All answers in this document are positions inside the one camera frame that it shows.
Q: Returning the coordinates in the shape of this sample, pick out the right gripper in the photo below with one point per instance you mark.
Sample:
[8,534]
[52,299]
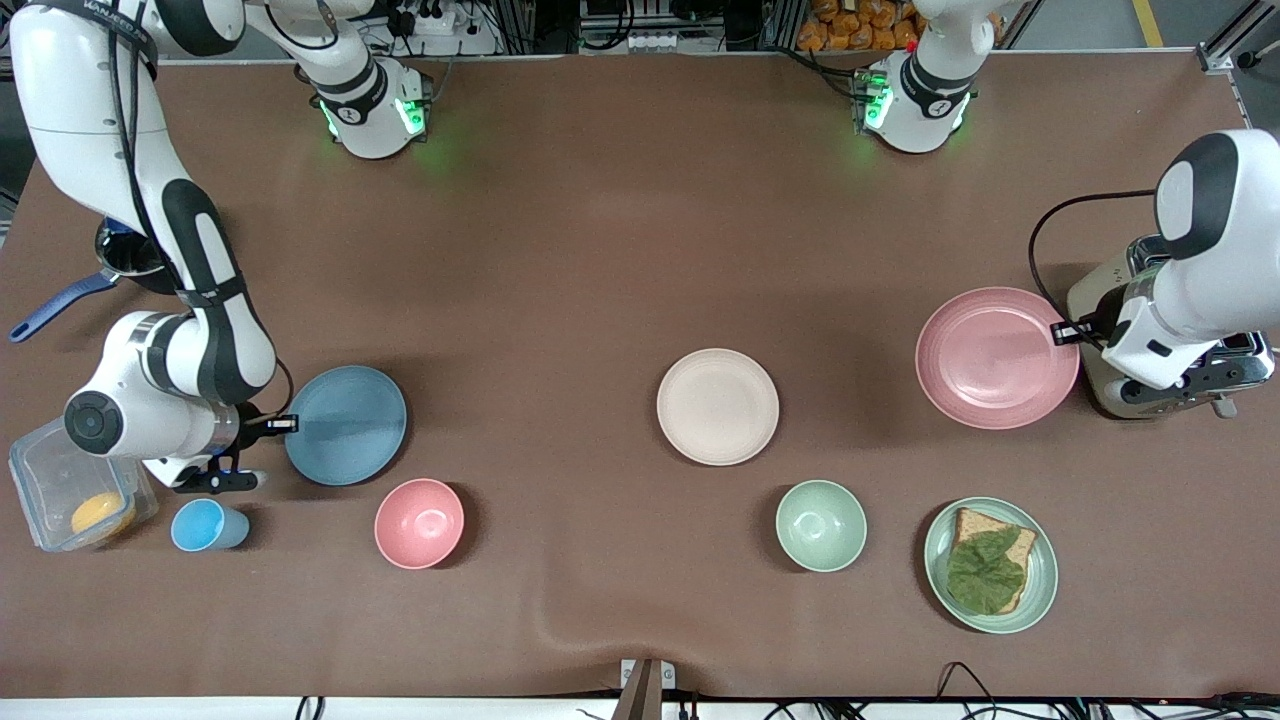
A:
[249,424]

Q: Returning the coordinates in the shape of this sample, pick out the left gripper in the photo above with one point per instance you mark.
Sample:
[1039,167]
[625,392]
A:
[1098,322]

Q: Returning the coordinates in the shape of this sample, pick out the blue plate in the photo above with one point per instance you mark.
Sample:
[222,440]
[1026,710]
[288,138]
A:
[350,425]

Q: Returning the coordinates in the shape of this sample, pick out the pink plate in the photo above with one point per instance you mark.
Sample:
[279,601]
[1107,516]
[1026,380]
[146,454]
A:
[995,358]

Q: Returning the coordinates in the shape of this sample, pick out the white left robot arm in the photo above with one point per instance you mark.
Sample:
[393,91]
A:
[1220,260]

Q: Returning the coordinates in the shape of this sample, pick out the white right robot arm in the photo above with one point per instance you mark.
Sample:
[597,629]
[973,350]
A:
[190,350]

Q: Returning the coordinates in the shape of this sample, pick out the beige chrome toaster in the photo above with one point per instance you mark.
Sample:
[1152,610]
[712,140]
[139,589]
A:
[1095,385]

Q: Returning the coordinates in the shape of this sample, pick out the blue plastic cup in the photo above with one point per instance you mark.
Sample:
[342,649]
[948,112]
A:
[205,526]

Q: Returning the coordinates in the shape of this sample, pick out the pink bowl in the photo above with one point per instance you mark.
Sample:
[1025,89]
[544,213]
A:
[419,524]

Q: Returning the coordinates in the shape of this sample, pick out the yellow round food piece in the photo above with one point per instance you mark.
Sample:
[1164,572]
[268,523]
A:
[102,514]

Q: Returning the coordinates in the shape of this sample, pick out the brown bread slice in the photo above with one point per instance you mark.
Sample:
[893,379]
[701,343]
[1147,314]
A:
[1020,545]

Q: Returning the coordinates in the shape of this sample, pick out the glass lid blue knob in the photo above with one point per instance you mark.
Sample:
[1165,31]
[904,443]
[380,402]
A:
[125,250]

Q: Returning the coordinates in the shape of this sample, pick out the clear plastic food container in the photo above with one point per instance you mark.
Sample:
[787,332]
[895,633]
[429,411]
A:
[45,500]

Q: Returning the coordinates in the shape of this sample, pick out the green plate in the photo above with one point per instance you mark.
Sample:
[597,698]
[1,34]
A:
[1042,580]

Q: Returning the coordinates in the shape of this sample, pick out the green lettuce leaf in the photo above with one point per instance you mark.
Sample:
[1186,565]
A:
[985,572]

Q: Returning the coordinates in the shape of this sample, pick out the green bowl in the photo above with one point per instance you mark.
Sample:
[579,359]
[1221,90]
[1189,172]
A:
[821,526]

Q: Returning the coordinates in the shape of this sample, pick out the brown table cover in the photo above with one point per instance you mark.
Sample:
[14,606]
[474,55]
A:
[600,250]

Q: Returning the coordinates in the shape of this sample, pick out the beige plate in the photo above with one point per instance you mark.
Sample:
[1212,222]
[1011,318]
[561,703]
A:
[717,407]

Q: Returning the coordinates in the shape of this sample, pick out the bag of orange buns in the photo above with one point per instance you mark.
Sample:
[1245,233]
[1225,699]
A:
[860,25]

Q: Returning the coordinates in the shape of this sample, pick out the white power strip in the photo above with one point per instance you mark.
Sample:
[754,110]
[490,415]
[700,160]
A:
[440,25]

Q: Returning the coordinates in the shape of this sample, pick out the aluminium frame profile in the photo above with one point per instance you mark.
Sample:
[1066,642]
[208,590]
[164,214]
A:
[1235,45]

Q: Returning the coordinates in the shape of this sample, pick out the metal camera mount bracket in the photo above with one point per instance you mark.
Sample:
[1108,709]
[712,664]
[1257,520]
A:
[645,690]

